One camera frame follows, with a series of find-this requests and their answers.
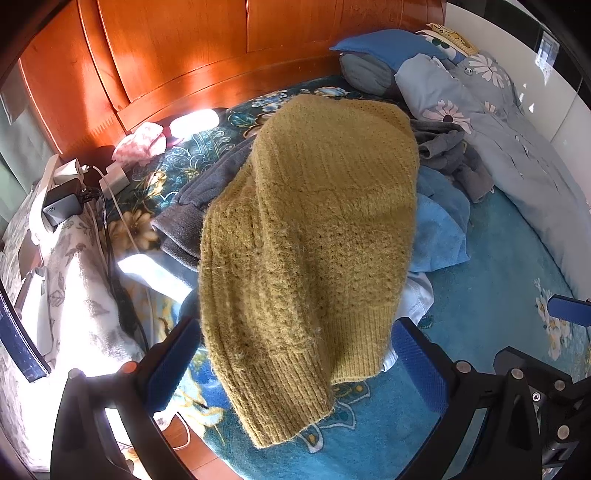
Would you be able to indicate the white garment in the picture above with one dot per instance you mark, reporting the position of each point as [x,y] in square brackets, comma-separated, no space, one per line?
[152,277]

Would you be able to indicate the wooden headboard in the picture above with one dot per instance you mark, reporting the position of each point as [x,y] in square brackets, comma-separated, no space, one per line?
[161,46]

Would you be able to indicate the light blue garment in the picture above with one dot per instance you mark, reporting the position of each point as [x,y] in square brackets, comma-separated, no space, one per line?
[438,221]

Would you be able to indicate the white leaf-print cloth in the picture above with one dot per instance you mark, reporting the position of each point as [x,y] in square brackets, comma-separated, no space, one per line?
[69,286]

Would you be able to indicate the yellow patterned cloth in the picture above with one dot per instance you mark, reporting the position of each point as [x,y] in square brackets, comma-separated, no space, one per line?
[450,37]

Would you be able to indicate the grey pillow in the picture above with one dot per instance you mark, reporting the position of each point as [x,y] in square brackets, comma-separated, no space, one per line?
[364,74]

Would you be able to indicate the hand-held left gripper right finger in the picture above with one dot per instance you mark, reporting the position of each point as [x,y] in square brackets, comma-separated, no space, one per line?
[420,364]

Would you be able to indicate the mustard yellow knit sweater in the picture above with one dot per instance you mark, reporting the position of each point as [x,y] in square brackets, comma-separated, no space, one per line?
[314,230]

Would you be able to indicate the white charger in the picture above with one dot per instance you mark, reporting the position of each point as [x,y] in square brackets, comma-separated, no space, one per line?
[115,177]

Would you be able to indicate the dark blue-grey knit garment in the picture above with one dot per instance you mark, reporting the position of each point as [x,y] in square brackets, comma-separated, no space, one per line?
[194,203]

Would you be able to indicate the pale blue floral duvet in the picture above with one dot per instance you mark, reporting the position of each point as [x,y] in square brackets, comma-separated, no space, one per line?
[508,138]

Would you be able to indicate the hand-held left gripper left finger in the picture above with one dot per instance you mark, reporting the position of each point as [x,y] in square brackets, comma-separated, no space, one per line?
[171,360]

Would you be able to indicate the blue pillow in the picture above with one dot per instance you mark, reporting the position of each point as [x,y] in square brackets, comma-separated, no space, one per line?
[388,46]

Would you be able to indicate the pink cloth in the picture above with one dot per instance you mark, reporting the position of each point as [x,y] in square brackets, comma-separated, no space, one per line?
[138,143]

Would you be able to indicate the white plug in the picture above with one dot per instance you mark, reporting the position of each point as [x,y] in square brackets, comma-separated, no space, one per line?
[67,170]

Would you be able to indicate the black power adapter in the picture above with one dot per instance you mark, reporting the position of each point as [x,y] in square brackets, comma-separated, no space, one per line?
[64,203]

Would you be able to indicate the dark blue board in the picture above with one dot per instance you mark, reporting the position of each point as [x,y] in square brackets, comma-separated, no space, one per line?
[18,332]

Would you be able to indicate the blue floral blanket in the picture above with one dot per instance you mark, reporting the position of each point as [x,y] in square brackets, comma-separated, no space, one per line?
[498,286]

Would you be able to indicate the pale blue shirt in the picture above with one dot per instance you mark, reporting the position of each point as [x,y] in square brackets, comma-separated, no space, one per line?
[413,300]

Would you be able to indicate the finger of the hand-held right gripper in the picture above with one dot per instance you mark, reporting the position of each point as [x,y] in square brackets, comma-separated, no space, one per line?
[570,310]

